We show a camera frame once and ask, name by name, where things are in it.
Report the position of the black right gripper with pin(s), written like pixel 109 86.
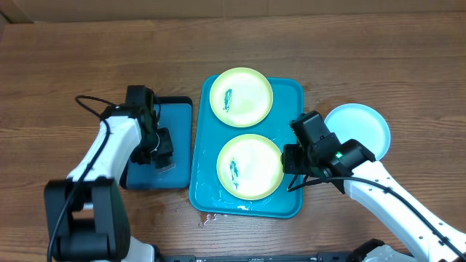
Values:
pixel 292 166

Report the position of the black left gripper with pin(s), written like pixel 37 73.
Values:
pixel 167 148

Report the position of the white plate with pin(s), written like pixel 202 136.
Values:
pixel 362 123

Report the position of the yellow plate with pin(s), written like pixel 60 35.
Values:
pixel 241 97
pixel 249 167

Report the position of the orange green scrub sponge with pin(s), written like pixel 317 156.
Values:
pixel 166 168

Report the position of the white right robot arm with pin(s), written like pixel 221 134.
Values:
pixel 354 170

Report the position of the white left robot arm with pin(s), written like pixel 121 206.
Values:
pixel 85 212

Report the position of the black water tray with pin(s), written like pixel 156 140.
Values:
pixel 174 113

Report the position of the turquoise plastic tray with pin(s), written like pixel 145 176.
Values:
pixel 206 192

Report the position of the black bottom rail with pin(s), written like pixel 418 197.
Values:
pixel 319 257

